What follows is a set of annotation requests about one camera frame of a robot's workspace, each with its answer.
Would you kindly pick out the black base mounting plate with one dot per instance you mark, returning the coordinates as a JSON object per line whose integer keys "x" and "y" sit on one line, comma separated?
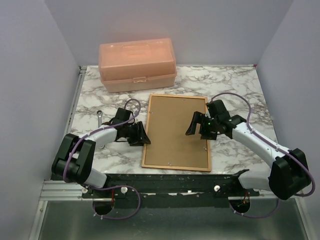
{"x": 127, "y": 191}

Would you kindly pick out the translucent orange plastic toolbox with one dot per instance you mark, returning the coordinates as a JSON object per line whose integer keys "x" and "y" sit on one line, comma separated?
{"x": 137, "y": 65}

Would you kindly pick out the brown fibreboard backing board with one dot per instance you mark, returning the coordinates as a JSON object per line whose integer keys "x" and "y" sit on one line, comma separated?
{"x": 172, "y": 130}

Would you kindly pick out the aluminium extrusion rail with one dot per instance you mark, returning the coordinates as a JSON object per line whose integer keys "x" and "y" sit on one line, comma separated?
{"x": 58, "y": 190}

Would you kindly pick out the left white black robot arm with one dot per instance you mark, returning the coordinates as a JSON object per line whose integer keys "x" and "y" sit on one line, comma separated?
{"x": 74, "y": 159}

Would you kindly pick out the silver combination wrench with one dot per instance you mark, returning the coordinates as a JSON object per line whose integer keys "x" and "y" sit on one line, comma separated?
{"x": 99, "y": 117}

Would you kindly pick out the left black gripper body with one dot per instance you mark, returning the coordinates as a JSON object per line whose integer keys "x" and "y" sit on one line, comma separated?
{"x": 131, "y": 133}

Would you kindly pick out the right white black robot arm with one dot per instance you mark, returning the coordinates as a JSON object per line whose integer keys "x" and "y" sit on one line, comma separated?
{"x": 288, "y": 169}

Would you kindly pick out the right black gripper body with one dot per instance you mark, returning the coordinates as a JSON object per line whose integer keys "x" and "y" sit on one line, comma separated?
{"x": 209, "y": 128}

